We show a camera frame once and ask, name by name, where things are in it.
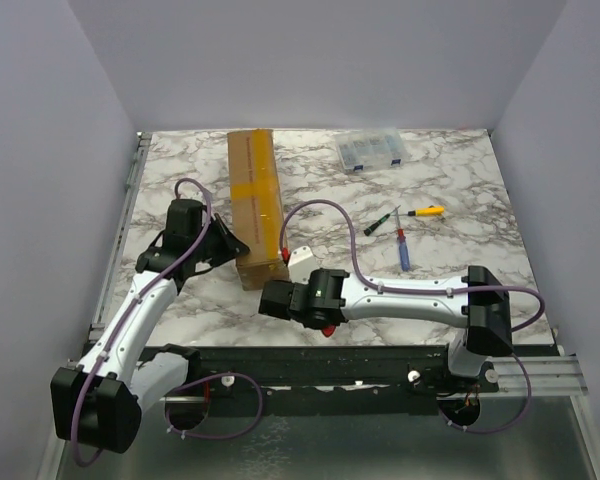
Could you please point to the aluminium frame rail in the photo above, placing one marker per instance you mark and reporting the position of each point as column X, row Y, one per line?
column 422, row 369

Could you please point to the brown cardboard express box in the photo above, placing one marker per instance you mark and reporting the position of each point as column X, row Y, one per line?
column 256, row 207

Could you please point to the clear plastic screw organizer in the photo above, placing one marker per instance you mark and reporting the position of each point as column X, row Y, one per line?
column 375, row 149

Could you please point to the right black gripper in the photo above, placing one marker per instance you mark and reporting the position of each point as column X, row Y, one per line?
column 273, row 298

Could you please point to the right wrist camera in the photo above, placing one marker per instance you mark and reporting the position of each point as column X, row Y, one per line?
column 298, row 264

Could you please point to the black mounting rail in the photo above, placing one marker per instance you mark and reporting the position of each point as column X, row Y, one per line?
column 242, row 396

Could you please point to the red utility knife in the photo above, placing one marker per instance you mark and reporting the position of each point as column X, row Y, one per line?
column 328, row 331

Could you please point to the green black screwdriver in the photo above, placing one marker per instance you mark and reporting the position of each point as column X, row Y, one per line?
column 383, row 219

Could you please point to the blue red screwdriver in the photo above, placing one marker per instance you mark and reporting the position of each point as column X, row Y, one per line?
column 402, row 246

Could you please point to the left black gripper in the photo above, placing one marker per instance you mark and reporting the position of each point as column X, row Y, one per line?
column 231, row 248

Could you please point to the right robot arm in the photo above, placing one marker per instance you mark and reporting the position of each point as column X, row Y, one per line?
column 476, row 304

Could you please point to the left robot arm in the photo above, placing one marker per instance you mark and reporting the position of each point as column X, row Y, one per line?
column 100, row 402

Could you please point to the yellow handled screwdriver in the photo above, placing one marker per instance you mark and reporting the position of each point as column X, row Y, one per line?
column 426, row 212

